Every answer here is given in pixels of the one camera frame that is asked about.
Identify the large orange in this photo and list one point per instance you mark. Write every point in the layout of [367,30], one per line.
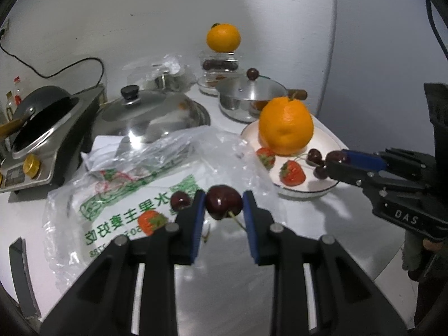
[285,126]

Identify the red strawberry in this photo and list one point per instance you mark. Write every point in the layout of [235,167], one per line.
[150,223]
[292,174]
[266,157]

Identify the small steel pot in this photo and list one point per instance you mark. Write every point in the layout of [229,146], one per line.
[234,106]

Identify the white paper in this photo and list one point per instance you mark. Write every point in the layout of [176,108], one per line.
[105,145]

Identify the large steel lid black knob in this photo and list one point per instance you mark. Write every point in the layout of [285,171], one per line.
[157,113]

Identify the small orange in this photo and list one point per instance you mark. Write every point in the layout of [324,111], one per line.
[223,37]

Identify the steel induction cooker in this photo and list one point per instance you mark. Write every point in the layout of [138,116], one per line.
[71,122]

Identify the dark phone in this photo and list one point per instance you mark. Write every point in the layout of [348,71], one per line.
[21,276]

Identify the red cap bottle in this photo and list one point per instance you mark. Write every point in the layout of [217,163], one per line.
[17,89]

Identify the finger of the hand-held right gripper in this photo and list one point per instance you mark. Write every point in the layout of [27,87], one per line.
[350,173]
[364,160]

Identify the white wall socket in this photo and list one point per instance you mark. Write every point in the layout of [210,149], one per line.
[4,28]

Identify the clear glass container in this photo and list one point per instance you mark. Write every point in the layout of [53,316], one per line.
[220,63]

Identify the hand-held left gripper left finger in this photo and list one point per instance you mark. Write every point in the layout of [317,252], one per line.
[198,224]

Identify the white plate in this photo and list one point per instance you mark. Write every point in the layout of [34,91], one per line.
[270,180]

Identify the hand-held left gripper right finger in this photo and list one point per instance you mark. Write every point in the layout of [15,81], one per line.
[249,227]

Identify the clear plastic bag green print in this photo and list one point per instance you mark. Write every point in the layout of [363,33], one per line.
[115,189]

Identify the small clear bottle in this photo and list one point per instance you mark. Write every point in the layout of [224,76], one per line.
[9,104]

